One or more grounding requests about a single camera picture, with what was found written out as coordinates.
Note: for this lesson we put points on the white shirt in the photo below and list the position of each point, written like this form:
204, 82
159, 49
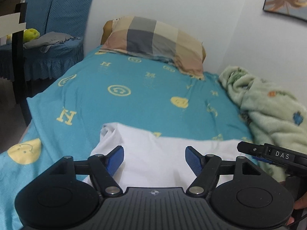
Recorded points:
157, 158

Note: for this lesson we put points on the plaid checkered pillow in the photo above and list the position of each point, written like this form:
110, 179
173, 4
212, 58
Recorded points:
155, 40

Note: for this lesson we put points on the light green fleece blanket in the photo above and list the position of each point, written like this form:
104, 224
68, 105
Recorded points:
274, 115

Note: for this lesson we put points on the brown wooden headboard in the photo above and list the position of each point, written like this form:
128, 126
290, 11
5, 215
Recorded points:
107, 30

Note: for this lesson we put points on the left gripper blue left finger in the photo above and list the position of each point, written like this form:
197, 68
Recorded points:
114, 159

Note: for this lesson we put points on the blue covered chair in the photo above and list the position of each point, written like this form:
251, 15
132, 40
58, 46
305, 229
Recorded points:
61, 24

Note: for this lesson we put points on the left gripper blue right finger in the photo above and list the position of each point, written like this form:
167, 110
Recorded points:
194, 159

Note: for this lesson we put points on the grey cloth on chair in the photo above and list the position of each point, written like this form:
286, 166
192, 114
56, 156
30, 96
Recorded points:
48, 39

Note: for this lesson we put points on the teal smiley bed sheet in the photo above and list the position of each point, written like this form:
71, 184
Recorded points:
108, 87

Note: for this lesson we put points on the white top dark table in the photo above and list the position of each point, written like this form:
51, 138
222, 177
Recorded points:
13, 13

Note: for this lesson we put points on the person's hand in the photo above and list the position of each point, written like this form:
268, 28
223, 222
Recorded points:
301, 203

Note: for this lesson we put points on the yellow green plush toy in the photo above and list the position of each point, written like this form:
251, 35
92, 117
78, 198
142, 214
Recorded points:
28, 35

